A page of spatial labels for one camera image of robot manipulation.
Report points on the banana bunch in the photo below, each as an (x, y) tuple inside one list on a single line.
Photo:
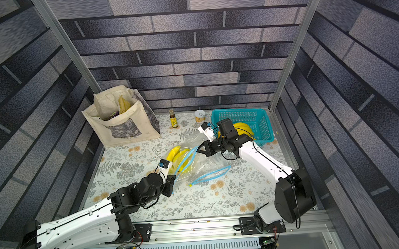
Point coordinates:
[(243, 128), (175, 156)]

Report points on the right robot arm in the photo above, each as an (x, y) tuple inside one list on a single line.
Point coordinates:
[(294, 195)]

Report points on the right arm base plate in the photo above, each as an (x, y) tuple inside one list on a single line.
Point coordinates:
[(248, 226)]

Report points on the yellow item in tote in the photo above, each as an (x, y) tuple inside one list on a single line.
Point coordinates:
[(124, 105)]

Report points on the right circuit board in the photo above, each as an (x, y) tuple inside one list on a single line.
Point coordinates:
[(268, 243)]

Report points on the small brown sauce bottle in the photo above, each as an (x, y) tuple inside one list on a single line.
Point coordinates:
[(173, 120)]

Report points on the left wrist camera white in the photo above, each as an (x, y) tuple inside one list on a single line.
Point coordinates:
[(163, 167)]

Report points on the clear zip-top bag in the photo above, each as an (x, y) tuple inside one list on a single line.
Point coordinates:
[(209, 170), (187, 166)]

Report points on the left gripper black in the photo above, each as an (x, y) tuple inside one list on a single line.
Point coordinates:
[(169, 193)]

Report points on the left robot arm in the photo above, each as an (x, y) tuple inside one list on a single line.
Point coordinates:
[(107, 222)]

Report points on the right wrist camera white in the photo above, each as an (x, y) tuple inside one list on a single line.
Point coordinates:
[(206, 129)]

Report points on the teal plastic basket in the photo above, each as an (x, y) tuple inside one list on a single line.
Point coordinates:
[(257, 119)]

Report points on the beige canvas tote bag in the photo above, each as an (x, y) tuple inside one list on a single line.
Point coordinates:
[(138, 124)]

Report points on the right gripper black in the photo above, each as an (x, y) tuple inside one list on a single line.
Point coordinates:
[(210, 147)]

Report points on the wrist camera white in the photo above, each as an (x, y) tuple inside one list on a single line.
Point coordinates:
[(163, 167), (206, 129)]

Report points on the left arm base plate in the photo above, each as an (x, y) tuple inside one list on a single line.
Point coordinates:
[(136, 233)]

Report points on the small yellow tin can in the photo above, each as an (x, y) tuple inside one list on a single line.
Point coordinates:
[(200, 116)]

